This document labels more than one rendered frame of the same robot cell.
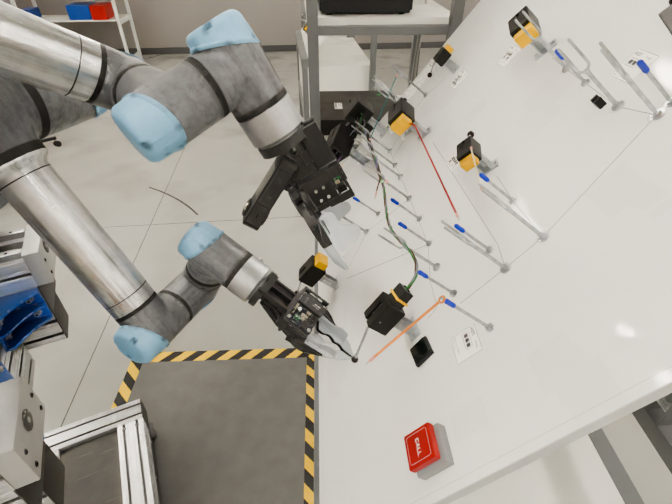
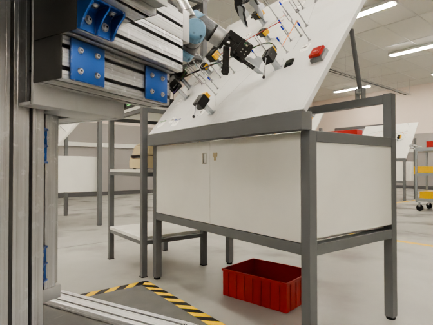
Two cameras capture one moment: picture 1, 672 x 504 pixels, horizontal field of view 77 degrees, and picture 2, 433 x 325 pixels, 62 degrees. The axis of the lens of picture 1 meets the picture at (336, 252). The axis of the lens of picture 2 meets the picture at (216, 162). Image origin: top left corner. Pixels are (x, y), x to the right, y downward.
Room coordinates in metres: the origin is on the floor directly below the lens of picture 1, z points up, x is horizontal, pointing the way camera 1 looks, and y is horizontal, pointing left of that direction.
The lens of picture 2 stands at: (-0.60, 0.97, 0.67)
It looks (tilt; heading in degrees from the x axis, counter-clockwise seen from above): 1 degrees up; 325
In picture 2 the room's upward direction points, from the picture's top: straight up
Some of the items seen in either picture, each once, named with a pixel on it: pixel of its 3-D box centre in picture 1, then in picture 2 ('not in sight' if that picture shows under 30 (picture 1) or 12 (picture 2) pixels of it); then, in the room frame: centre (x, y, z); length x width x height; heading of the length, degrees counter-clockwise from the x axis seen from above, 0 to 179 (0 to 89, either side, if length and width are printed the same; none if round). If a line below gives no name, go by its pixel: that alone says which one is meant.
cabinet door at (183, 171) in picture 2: not in sight; (181, 180); (1.10, 0.02, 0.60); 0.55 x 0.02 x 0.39; 2
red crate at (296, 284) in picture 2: not in sight; (267, 282); (0.80, -0.33, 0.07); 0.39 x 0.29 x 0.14; 14
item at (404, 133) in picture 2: not in sight; (383, 160); (3.82, -6.59, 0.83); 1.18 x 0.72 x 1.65; 6
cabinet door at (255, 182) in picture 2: not in sight; (249, 184); (0.55, 0.00, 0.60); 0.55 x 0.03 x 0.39; 2
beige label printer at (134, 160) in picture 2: not in sight; (156, 155); (1.65, -0.09, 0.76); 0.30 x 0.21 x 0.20; 96
